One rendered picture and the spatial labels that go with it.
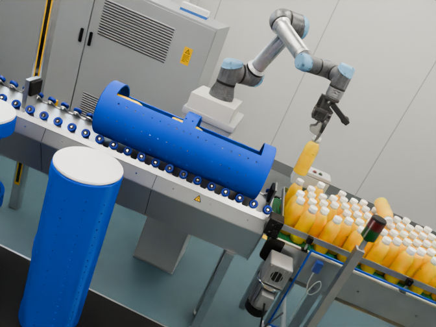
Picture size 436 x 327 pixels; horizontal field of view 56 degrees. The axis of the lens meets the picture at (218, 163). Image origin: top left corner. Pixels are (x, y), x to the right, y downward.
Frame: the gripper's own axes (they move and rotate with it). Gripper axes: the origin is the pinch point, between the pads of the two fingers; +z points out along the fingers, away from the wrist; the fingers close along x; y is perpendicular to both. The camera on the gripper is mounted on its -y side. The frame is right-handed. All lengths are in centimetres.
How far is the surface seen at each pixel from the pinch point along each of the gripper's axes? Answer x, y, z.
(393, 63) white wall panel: -272, -75, -42
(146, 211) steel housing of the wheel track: 5, 63, 71
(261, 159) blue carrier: 7.8, 19.7, 17.8
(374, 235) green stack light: 35, -33, 19
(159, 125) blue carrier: 13, 70, 21
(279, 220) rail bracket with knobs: 18.6, 0.8, 37.8
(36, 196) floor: -53, 155, 134
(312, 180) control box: -28.1, -12.4, 29.5
